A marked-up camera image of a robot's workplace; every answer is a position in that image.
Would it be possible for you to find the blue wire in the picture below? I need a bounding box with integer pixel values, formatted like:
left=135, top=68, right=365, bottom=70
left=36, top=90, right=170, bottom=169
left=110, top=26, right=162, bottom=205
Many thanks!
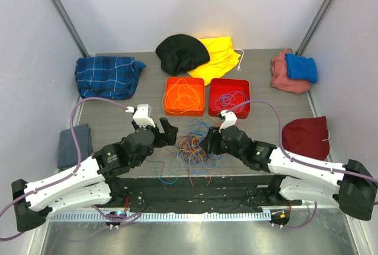
left=214, top=91, right=237, bottom=113
left=221, top=89, right=249, bottom=108

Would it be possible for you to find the yellow wire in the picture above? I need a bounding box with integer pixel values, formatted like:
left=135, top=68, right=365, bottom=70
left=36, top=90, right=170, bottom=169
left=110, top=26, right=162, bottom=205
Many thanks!
left=161, top=78, right=204, bottom=116

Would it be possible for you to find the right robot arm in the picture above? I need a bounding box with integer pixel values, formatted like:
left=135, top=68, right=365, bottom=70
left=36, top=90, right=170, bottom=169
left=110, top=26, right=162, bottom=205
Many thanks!
left=200, top=126, right=377, bottom=221

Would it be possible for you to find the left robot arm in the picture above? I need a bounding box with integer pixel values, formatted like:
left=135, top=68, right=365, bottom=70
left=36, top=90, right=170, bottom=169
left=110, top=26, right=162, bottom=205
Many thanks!
left=11, top=117, right=178, bottom=233

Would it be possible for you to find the orange plastic box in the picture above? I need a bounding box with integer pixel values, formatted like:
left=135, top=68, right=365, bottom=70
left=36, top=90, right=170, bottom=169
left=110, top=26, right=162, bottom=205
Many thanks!
left=162, top=77, right=205, bottom=117

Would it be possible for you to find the red plastic box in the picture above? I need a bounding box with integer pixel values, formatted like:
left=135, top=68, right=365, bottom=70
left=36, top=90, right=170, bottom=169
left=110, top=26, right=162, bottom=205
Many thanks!
left=208, top=78, right=250, bottom=117

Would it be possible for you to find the black cloth hat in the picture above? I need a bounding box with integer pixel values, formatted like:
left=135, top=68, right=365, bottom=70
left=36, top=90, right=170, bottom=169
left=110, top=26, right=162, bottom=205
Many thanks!
left=155, top=34, right=210, bottom=76

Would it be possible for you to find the yellow cloth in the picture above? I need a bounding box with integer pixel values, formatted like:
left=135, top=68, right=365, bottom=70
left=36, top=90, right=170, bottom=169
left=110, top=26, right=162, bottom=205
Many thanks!
left=187, top=37, right=244, bottom=86

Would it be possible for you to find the pink cloth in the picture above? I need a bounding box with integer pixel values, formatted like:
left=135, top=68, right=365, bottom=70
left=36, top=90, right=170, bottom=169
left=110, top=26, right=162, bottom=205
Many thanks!
left=271, top=49, right=311, bottom=94

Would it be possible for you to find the blue plaid cloth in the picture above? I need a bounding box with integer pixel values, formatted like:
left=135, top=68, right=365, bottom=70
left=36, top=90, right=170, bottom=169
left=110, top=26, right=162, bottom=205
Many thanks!
left=74, top=56, right=146, bottom=100

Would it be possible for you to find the dark red cloth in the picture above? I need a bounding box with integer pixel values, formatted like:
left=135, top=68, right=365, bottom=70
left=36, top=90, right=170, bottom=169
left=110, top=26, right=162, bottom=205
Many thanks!
left=282, top=116, right=330, bottom=161

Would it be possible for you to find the grey cloth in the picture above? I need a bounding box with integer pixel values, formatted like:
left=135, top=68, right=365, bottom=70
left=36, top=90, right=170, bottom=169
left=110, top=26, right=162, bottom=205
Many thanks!
left=57, top=124, right=93, bottom=169

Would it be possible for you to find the tangled wire pile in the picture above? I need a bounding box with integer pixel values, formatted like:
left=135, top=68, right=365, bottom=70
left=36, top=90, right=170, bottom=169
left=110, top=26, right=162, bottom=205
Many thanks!
left=153, top=117, right=237, bottom=187

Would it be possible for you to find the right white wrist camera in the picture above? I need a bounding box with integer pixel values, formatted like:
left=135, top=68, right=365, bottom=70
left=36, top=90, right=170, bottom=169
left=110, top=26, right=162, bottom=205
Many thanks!
left=219, top=110, right=237, bottom=131

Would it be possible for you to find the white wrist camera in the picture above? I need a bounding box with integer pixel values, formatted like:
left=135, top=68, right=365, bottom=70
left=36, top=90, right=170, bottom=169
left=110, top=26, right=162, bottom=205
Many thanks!
left=219, top=110, right=237, bottom=131
left=125, top=104, right=156, bottom=128

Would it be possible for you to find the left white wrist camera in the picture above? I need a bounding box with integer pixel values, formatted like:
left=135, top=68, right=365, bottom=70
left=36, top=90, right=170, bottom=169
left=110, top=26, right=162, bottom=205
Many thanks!
left=125, top=104, right=156, bottom=128

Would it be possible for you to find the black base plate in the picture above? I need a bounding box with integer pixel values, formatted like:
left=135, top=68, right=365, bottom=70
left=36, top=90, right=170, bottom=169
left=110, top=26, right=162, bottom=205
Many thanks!
left=56, top=175, right=339, bottom=214

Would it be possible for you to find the white cord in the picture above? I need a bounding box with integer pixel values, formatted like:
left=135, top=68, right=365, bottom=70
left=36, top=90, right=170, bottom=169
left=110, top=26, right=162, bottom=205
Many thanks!
left=233, top=48, right=245, bottom=73

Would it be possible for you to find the white cable duct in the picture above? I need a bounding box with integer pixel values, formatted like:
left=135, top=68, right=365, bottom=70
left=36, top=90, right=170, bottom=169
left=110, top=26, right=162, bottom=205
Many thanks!
left=50, top=210, right=271, bottom=223

